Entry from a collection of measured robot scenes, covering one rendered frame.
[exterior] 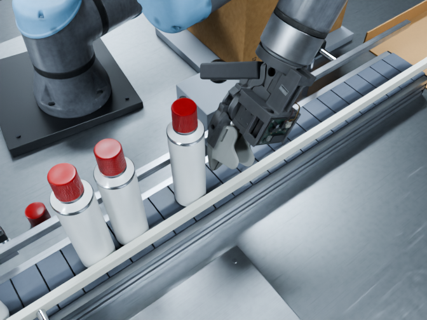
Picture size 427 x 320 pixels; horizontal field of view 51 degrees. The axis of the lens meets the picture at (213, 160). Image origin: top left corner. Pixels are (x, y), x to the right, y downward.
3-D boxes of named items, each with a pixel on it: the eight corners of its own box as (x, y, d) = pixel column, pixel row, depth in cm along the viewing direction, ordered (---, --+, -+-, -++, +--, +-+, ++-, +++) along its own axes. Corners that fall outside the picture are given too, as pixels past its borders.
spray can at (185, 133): (186, 214, 70) (178, 127, 54) (168, 192, 72) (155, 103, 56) (212, 197, 72) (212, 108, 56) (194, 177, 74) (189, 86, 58)
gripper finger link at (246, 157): (231, 188, 68) (258, 141, 63) (208, 164, 71) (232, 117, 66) (244, 185, 70) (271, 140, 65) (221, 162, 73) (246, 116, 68)
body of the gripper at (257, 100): (249, 151, 59) (293, 73, 53) (211, 113, 64) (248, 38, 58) (282, 146, 65) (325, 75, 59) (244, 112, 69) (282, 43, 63)
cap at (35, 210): (42, 207, 76) (37, 197, 74) (55, 218, 75) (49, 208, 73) (26, 221, 75) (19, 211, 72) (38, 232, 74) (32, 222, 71)
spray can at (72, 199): (91, 278, 63) (49, 200, 47) (75, 251, 66) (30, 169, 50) (122, 258, 65) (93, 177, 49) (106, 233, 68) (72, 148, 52)
